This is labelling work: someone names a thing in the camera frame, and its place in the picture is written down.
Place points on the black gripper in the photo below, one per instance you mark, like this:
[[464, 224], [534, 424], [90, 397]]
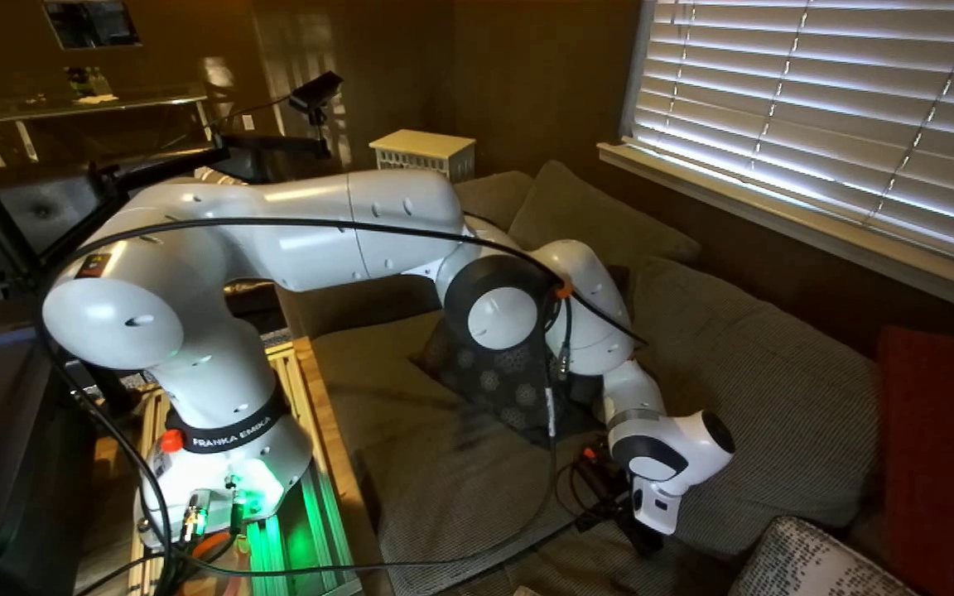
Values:
[[608, 482]]

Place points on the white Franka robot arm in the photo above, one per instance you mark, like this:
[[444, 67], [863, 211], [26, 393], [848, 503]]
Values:
[[281, 236]]

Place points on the white grey speckled pillow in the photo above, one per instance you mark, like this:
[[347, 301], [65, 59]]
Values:
[[820, 564]]

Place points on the grey-green sofa back cushion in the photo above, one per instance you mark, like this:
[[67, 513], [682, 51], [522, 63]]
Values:
[[778, 409]]

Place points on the dark floral pattern pillow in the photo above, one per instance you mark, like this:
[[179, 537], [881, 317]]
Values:
[[504, 393]]

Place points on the grey-green fabric sofa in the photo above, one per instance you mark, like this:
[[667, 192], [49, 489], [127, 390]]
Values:
[[413, 442]]

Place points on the red pillow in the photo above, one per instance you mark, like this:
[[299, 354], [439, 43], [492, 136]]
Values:
[[941, 465]]

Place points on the large olive sofa back cushion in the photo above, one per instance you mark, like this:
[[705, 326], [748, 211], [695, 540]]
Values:
[[612, 221]]

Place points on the white window sill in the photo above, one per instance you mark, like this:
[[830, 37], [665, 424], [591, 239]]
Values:
[[810, 226]]

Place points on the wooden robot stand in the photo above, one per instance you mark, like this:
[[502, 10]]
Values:
[[313, 385]]

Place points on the white wicker box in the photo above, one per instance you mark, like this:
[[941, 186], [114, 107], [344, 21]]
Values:
[[421, 152]]

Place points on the white window blinds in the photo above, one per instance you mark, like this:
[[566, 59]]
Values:
[[830, 111]]

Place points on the black monitor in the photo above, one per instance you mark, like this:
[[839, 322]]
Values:
[[3, 465]]

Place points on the black camera on stand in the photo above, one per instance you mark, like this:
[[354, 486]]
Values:
[[317, 98]]

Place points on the wall shelf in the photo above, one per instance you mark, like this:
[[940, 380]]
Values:
[[90, 105]]

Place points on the framed wall picture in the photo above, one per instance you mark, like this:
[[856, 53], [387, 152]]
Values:
[[90, 21]]

